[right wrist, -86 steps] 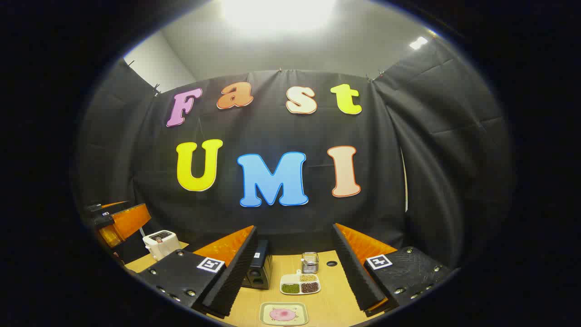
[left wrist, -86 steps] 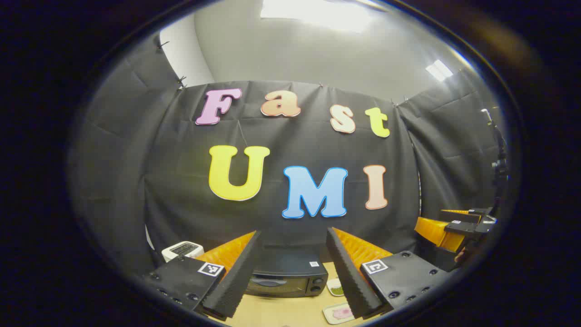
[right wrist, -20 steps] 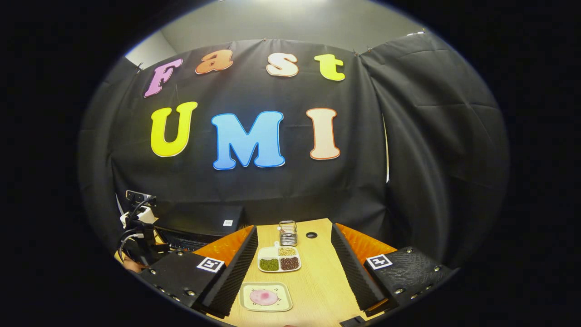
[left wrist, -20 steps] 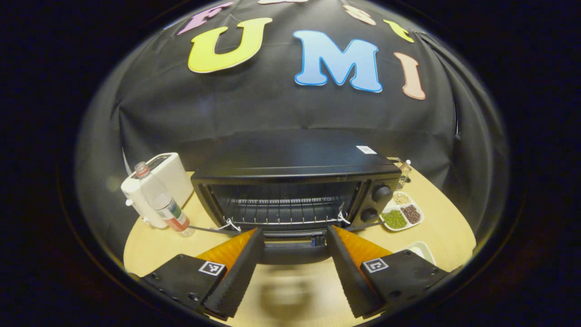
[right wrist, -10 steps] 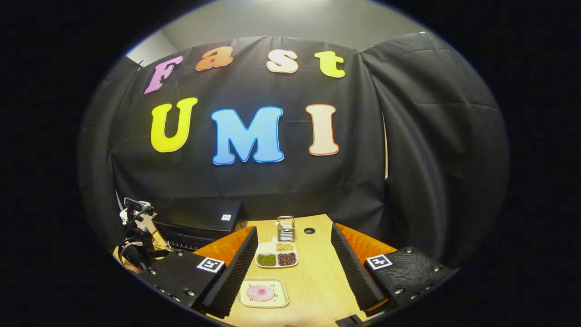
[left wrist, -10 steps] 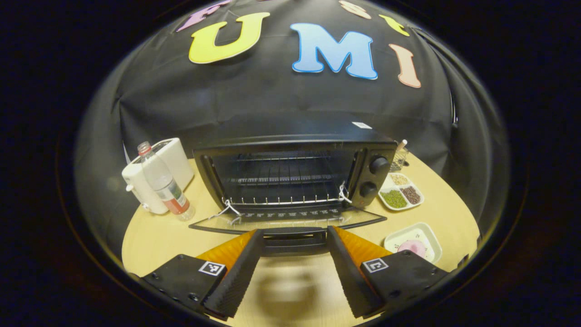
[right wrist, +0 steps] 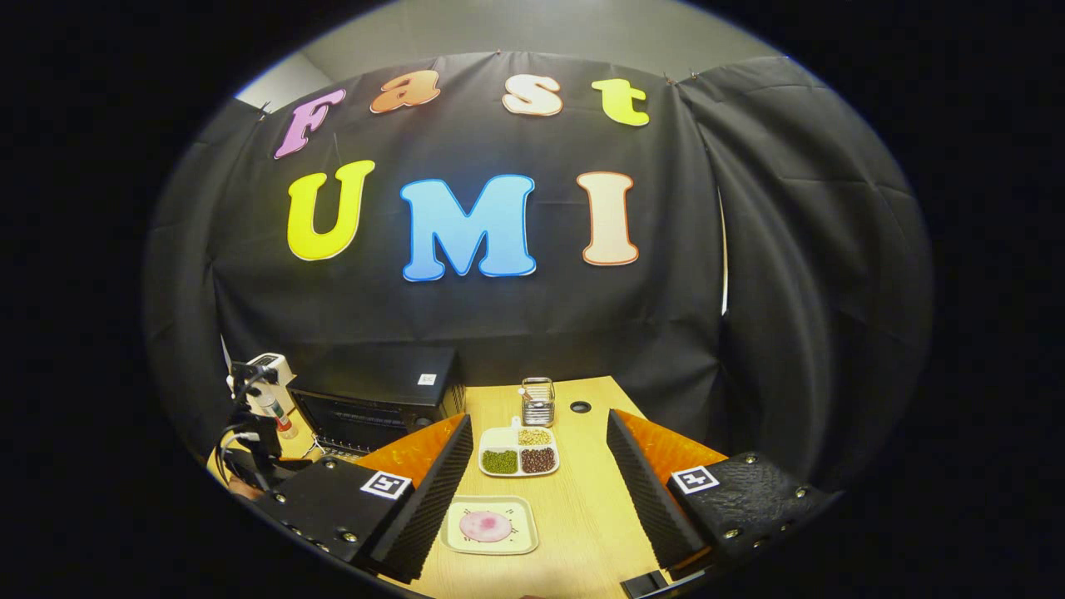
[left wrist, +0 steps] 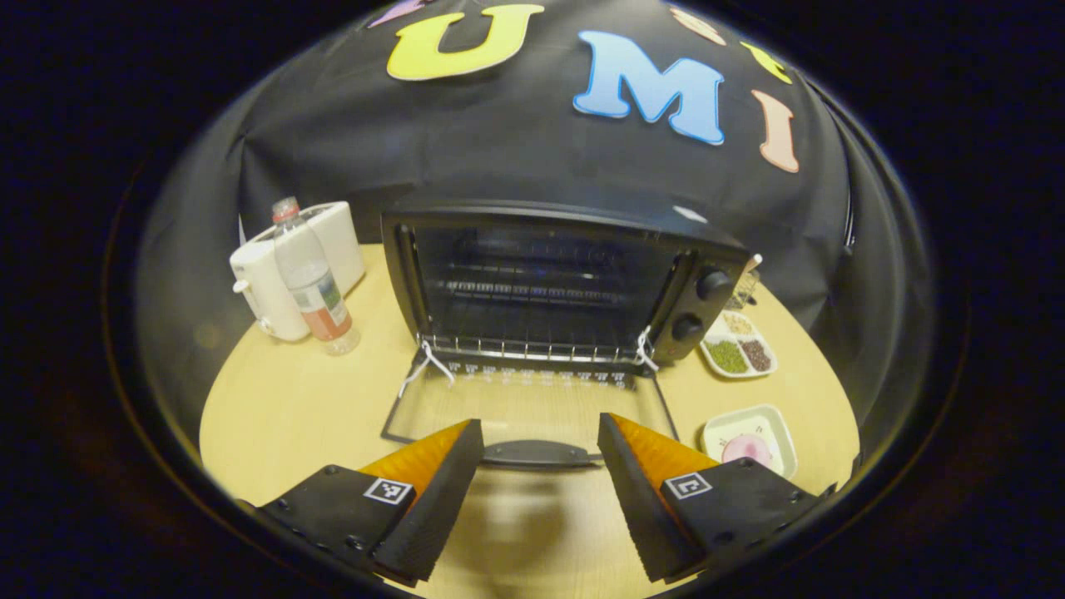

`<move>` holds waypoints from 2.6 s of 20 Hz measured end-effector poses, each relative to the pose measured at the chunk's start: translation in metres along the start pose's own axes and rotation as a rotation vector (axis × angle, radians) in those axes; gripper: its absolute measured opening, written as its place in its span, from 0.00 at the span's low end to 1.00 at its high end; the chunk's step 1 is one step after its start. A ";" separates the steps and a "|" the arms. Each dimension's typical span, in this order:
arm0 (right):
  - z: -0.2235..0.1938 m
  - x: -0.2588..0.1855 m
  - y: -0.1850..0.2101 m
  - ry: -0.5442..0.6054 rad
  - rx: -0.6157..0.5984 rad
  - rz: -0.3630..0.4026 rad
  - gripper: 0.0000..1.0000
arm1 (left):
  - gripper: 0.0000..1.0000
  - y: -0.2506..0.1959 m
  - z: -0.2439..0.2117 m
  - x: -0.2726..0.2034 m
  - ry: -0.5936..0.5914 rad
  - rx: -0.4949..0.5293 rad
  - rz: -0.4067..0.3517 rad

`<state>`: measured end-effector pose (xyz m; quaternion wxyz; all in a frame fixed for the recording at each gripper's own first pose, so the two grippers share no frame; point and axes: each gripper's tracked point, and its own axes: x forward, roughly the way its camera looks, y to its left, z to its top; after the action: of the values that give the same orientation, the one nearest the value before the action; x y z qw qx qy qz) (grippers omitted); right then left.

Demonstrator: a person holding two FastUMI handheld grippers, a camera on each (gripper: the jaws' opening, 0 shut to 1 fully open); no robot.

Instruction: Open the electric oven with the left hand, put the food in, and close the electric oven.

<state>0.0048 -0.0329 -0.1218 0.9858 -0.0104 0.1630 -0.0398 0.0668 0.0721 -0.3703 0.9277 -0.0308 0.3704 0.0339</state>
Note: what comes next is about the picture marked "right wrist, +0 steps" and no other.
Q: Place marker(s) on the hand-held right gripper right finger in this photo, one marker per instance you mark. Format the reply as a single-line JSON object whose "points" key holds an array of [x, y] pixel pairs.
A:
{"points": [[649, 499]]}

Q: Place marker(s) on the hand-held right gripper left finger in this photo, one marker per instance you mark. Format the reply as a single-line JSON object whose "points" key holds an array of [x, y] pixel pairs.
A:
{"points": [[428, 499]]}

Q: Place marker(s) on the pink ham slice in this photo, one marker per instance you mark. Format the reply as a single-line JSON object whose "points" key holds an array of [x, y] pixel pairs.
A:
{"points": [[486, 526]]}

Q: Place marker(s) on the cream square plate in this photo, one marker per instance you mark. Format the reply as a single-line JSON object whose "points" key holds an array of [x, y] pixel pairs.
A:
{"points": [[491, 545]]}

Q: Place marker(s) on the black electric oven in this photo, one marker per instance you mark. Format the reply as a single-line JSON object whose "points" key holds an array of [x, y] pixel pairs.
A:
{"points": [[374, 374]]}

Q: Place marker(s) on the small bottle with red label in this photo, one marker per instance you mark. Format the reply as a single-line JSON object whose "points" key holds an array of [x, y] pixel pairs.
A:
{"points": [[283, 420]]}

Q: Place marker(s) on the white divided plate with beans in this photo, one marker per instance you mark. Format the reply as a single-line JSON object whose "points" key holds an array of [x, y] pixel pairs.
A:
{"points": [[517, 453]]}

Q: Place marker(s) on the metal mesh holder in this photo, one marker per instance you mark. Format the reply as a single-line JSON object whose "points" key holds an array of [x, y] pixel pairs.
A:
{"points": [[538, 403]]}

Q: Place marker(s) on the black backdrop cloth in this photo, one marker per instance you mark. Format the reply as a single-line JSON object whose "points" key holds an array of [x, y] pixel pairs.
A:
{"points": [[541, 324]]}

